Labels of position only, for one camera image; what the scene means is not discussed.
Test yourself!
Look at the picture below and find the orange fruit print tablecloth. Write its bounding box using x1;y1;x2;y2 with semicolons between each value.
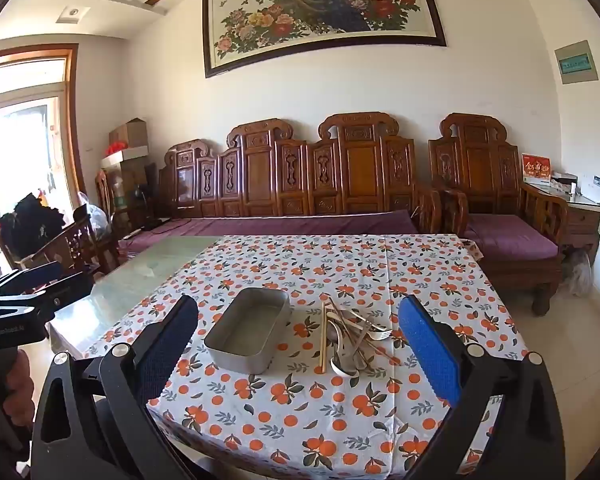
82;234;531;480

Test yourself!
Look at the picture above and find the wooden side table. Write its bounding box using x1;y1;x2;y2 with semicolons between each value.
522;182;600;266

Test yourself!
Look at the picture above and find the silver tissue box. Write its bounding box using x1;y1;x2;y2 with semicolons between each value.
550;172;578;193

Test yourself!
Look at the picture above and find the wooden balcony door frame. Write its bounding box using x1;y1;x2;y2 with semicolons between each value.
0;42;88;281

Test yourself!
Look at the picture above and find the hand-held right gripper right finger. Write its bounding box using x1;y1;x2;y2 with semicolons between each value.
397;294;566;480

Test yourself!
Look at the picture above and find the person's left hand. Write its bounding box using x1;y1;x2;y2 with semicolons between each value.
0;348;36;413

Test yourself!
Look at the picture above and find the rectangular metal tray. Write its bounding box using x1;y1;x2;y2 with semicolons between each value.
203;287;292;376

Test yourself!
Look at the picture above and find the red gift box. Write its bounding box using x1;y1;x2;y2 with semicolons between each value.
521;153;552;186

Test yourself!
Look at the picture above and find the clear plastic bag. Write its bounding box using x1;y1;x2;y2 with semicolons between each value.
77;192;112;241

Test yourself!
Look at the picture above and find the carved wooden sofa bench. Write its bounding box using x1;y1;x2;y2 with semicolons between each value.
157;111;441;241

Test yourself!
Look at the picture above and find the long purple sofa cushion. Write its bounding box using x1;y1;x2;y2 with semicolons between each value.
117;210;421;256

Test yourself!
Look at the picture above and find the dark storage cabinet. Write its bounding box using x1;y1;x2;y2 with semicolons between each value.
101;146;157;231

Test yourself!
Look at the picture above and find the black clothing pile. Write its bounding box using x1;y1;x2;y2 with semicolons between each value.
0;192;66;256

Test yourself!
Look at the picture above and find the framed peacock flower painting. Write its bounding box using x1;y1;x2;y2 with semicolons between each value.
201;0;447;79

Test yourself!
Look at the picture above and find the grey fluffy duster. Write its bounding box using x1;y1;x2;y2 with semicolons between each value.
560;249;593;297

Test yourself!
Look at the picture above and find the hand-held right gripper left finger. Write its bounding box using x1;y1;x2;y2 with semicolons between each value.
30;294;201;480

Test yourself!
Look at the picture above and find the wooden dining chair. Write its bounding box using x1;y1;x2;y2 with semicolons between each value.
25;215;121;281

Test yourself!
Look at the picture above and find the brown cardboard box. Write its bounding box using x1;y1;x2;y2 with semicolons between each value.
109;117;148;148

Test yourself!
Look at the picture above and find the metal spoon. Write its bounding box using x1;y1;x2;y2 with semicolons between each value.
330;322;376;377

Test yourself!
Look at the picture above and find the grey wall electrical box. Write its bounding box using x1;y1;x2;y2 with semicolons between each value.
554;40;599;86

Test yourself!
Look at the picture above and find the white electronic device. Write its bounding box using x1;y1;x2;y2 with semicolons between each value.
577;174;600;206

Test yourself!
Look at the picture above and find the dark brown chopstick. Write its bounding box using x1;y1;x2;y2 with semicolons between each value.
328;297;398;361
330;305;400;363

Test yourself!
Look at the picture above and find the carved wooden armchair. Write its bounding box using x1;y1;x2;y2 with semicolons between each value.
427;112;571;317

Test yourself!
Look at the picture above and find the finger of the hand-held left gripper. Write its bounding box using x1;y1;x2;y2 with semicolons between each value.
0;272;95;321
0;261;64;296

